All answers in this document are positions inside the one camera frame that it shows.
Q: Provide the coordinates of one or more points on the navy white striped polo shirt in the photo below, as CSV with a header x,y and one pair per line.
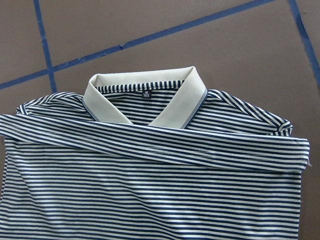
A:
x,y
149,155

